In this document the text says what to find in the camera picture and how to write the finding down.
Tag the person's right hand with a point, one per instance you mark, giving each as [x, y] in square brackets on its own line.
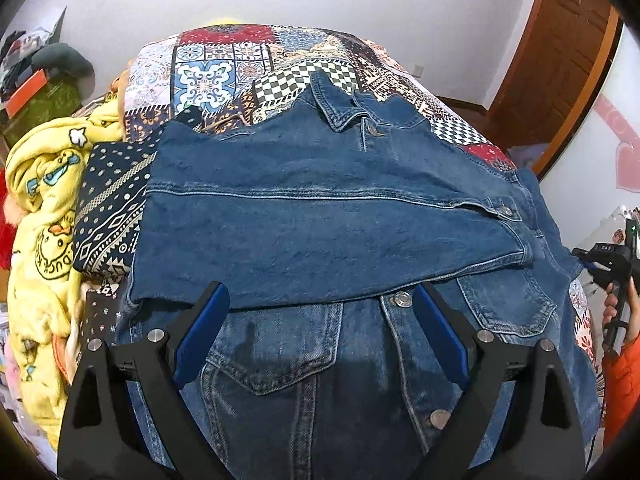
[610, 307]

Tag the yellow plush pillow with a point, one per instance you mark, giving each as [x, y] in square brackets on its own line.
[227, 23]

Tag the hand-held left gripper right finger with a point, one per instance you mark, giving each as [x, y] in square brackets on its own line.
[440, 330]

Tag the yellow duck print blanket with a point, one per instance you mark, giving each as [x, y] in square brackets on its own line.
[45, 220]

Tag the orange box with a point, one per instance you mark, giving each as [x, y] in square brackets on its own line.
[27, 91]

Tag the dark grey cushion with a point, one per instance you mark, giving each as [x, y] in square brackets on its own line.
[65, 62]

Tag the person's right forearm orange sleeve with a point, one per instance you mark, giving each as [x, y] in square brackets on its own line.
[622, 390]

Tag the brown wooden door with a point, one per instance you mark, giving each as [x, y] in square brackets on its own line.
[550, 50]

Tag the green patterned bag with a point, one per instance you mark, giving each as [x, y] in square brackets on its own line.
[55, 100]

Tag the red fluffy cloth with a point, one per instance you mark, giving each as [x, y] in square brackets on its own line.
[5, 220]

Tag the patchwork patterned bedspread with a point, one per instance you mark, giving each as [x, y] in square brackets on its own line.
[215, 75]

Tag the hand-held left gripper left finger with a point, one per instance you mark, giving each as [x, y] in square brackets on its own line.
[202, 325]

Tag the pile of assorted clutter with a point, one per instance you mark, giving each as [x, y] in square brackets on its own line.
[20, 50]

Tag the blue denim jacket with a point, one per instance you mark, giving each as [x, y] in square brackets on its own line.
[300, 210]

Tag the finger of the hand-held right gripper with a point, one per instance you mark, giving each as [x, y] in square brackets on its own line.
[592, 267]

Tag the white wall socket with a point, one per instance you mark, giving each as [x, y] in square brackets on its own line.
[419, 70]

